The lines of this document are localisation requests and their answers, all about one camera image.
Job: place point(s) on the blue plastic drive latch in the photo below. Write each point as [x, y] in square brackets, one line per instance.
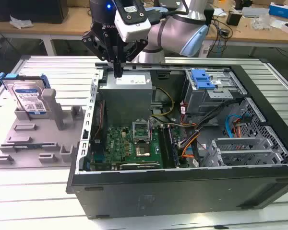
[201, 79]

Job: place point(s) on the wooden desk white frame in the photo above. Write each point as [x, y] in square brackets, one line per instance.
[62, 31]
[254, 36]

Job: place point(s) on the large black box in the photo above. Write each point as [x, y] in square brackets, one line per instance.
[38, 12]

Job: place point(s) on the black case fan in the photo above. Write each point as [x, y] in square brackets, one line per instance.
[100, 119]

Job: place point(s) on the RAM stick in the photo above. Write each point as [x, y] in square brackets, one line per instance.
[25, 146]

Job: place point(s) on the black PC case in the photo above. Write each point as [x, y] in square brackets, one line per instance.
[182, 191]

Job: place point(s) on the grey flat box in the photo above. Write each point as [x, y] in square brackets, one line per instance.
[254, 12]

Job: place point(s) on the grey parts rack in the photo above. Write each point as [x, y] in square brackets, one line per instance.
[38, 134]

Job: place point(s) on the green motherboard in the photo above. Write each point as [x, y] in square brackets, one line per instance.
[117, 146]

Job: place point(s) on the hard disk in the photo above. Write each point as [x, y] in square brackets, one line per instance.
[26, 95]

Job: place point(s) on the metal optical drive cage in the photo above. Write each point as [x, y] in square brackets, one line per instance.
[206, 100]

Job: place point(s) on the metal disk bay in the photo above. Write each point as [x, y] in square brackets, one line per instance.
[242, 145]

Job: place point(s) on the black RAM slot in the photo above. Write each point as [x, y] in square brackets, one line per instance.
[170, 147]
[166, 147]
[162, 147]
[174, 147]

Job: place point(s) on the grey power supply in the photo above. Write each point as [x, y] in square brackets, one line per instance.
[124, 100]

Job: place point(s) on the blue white carton box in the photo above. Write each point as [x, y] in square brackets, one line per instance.
[283, 10]

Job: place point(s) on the small black box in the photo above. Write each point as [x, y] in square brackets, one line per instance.
[234, 18]

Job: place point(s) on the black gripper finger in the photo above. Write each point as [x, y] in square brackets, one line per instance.
[94, 44]
[136, 49]

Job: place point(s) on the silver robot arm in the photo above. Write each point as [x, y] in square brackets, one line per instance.
[172, 31]

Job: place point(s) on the CPU socket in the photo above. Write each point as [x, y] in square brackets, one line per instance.
[142, 150]

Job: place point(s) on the clear plastic bag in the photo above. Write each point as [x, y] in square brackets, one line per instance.
[20, 22]

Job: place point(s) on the black graphics card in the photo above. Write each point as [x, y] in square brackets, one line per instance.
[139, 166]

